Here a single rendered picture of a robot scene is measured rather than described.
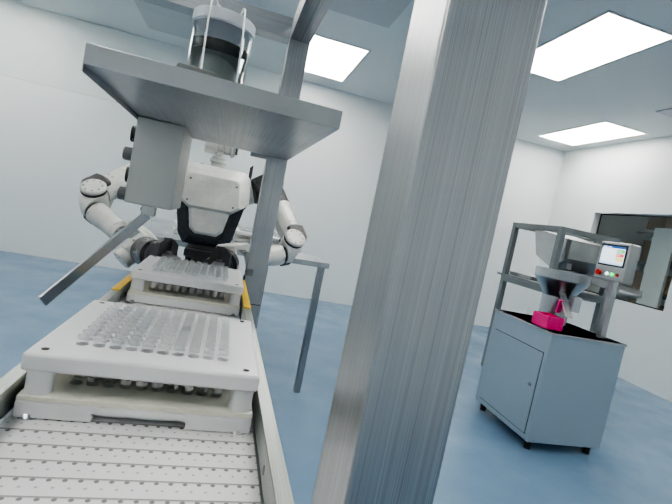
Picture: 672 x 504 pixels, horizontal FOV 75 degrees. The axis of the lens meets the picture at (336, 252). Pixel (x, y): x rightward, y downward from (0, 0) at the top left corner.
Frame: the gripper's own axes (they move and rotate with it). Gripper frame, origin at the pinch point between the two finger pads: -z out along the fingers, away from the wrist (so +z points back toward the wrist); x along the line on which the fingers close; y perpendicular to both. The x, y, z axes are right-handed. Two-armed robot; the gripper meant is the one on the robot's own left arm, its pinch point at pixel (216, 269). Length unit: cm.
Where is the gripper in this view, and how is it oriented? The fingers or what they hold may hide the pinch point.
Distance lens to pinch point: 128.6
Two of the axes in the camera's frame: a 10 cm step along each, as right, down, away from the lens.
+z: -1.1, -0.8, 9.9
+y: -9.8, -1.9, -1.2
